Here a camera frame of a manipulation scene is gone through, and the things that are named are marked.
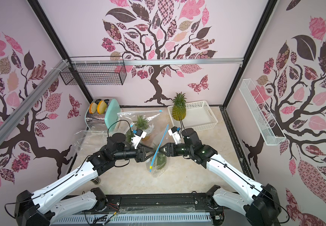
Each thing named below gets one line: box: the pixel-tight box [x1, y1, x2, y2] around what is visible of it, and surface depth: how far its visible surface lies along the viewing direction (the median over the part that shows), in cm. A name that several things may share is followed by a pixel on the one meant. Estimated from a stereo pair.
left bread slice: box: [89, 102, 98, 115], surface depth 94 cm
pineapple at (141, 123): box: [133, 114, 151, 141], surface depth 88 cm
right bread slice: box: [97, 100, 108, 115], surface depth 94 cm
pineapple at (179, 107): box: [171, 91, 188, 121], surface depth 102 cm
